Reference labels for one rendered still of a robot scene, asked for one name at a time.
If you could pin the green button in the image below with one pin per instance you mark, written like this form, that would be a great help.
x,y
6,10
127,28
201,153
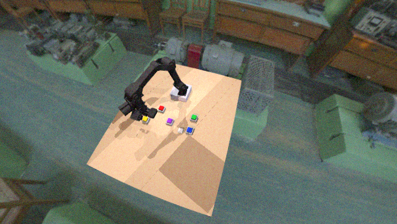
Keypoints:
x,y
193,118

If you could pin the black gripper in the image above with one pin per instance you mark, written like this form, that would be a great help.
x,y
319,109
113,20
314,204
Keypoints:
x,y
151,113

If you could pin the red button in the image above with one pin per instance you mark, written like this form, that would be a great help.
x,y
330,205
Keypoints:
x,y
161,109

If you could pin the yellow button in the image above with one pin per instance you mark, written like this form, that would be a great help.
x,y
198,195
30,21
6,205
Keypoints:
x,y
146,120

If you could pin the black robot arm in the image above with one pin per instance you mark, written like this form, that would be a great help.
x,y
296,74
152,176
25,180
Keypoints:
x,y
133,92

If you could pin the purple button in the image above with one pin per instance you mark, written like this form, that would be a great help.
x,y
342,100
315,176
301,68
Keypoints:
x,y
170,121

